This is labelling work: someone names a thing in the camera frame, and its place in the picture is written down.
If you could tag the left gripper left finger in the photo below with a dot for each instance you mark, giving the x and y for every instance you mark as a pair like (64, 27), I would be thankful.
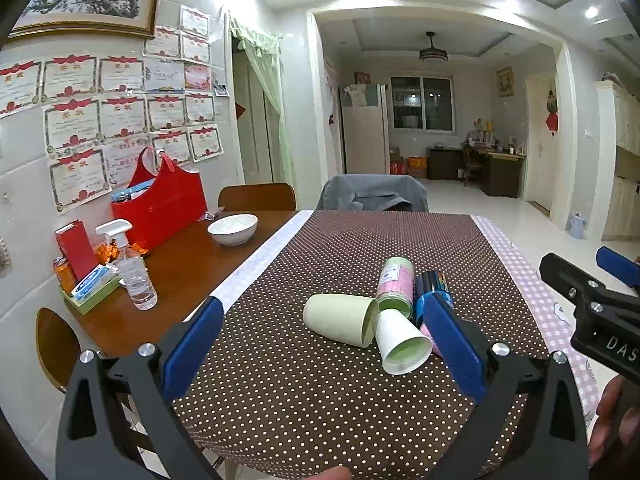
(114, 405)

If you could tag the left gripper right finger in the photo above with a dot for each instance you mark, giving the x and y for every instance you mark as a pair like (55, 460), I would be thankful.
(549, 440)

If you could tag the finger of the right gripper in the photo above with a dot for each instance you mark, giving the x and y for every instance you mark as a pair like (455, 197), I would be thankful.
(570, 282)
(625, 270)

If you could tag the black blue cooling towel can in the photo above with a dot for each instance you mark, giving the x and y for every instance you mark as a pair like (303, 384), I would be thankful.
(427, 284)

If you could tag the pink paper cup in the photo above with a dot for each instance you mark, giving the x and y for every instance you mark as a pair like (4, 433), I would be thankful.
(427, 334)

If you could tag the pink green cylindrical cup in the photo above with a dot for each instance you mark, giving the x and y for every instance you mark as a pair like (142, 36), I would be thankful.
(396, 286)

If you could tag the white paper cup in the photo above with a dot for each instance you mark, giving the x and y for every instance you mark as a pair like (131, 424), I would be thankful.
(402, 347)

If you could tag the pale green plastic cup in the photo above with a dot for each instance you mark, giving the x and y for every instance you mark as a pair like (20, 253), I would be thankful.
(342, 318)

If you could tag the person's right hand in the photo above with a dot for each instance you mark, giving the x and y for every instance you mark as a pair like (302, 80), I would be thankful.
(626, 429)

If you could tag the pink checkered tablecloth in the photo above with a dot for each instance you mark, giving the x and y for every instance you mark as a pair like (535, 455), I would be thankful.
(549, 315)

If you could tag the blue kettle on floor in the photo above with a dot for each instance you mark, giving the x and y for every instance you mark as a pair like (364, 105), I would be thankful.
(576, 226)

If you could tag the clear spray bottle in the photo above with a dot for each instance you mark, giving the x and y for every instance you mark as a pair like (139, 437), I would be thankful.
(130, 264)

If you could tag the round wooden chair near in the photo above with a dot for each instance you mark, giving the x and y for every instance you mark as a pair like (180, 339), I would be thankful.
(57, 348)

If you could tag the green tray with tissue pack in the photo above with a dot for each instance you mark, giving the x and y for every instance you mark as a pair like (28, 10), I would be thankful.
(93, 289)

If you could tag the dark wooden desk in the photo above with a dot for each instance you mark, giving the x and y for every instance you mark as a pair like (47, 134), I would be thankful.
(498, 174)

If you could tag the brown polka dot tablecloth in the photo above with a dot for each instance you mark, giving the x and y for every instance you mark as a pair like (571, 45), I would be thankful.
(276, 397)

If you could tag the red small box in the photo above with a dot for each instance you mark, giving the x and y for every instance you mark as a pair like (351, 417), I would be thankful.
(74, 244)

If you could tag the white ceramic bowl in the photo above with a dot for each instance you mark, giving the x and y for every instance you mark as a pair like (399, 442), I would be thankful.
(233, 230)

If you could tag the dark low cabinet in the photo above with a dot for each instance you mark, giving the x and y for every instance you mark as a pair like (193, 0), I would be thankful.
(444, 163)

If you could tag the red gift bag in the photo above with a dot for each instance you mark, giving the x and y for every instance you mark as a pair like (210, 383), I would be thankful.
(173, 202)

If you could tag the orange boxes on floor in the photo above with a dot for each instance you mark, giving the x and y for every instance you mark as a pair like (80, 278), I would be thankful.
(414, 166)

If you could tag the chair with grey jacket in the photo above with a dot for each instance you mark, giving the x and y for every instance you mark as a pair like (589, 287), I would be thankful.
(373, 192)

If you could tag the brown wooden chair back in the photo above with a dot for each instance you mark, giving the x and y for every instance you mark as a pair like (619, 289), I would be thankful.
(258, 197)

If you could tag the window with dark glass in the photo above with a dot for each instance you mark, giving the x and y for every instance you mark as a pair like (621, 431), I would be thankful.
(422, 103)

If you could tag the ceiling fan lamp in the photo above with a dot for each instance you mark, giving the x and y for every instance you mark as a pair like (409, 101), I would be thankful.
(431, 52)

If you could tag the white refrigerator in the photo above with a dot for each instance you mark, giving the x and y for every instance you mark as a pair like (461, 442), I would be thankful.
(366, 134)

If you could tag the framed plum blossom painting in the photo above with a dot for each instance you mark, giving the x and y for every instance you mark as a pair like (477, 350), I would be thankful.
(134, 18)

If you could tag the cream wall cabinet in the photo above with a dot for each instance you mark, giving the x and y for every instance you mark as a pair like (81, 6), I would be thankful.
(615, 211)

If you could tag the small framed wall picture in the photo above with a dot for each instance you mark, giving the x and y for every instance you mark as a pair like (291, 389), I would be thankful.
(505, 82)

